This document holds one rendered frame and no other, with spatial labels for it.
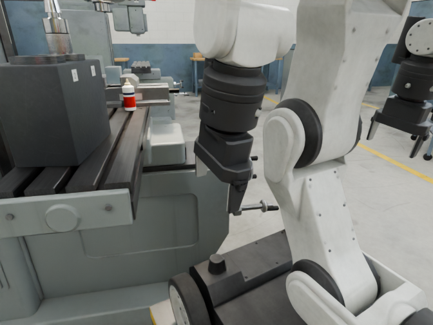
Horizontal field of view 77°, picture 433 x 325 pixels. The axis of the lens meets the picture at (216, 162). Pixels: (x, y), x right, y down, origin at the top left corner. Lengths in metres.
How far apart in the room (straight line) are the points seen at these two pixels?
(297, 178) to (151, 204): 0.68
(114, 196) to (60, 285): 0.94
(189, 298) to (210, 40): 0.61
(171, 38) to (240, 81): 7.26
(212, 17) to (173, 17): 7.29
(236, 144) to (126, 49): 7.29
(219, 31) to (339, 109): 0.31
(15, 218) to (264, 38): 0.47
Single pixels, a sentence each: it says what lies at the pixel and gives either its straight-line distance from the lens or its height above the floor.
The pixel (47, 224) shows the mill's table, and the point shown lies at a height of 0.90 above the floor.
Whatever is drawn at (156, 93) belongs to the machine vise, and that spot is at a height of 1.00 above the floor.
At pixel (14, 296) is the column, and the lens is 1.39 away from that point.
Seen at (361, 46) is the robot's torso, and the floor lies 1.18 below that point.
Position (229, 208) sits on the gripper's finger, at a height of 0.94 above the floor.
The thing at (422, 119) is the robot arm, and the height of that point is 1.02.
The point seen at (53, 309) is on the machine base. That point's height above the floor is 0.20.
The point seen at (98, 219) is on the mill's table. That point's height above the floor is 0.90.
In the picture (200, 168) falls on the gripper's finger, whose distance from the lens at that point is 0.51.
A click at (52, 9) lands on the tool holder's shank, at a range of 0.71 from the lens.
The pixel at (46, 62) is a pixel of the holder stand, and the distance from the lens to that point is 0.59.
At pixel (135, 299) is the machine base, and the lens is 1.32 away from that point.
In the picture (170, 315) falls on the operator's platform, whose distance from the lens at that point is 0.99.
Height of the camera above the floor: 1.18
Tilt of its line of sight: 23 degrees down
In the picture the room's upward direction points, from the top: straight up
